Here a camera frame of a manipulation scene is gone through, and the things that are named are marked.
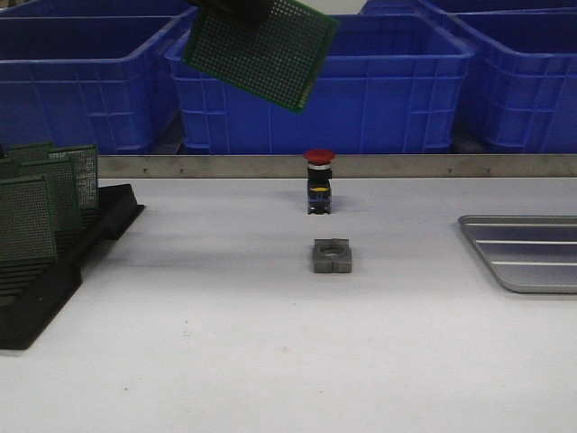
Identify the blue plastic crate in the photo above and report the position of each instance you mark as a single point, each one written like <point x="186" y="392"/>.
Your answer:
<point x="390" y="84"/>
<point x="519" y="95"/>
<point x="88" y="80"/>

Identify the metal table edge rail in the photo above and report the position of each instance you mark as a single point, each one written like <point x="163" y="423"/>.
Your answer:
<point x="378" y="166"/>

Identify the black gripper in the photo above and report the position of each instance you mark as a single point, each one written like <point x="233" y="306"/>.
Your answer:
<point x="251" y="12"/>

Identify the far right blue crate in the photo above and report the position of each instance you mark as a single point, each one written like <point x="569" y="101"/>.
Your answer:
<point x="464" y="7"/>

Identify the centre blue plastic crate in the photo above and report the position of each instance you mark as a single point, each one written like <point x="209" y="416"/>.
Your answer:
<point x="390" y="84"/>

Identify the black slotted board rack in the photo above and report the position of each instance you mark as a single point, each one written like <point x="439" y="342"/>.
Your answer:
<point x="32" y="295"/>

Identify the silver metal tray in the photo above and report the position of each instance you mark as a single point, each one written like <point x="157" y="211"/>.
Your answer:
<point x="526" y="254"/>

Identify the far left blue crate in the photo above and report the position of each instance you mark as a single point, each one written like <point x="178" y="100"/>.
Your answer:
<point x="107" y="8"/>

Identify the left blue plastic crate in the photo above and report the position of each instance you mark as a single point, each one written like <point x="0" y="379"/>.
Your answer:
<point x="88" y="80"/>

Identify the red emergency stop button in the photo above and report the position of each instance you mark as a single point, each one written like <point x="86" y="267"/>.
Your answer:
<point x="319" y="173"/>

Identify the right blue plastic crate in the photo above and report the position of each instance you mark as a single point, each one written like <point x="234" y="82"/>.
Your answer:
<point x="519" y="95"/>

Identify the grey square mounting block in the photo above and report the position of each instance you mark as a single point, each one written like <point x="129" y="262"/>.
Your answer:
<point x="332" y="255"/>

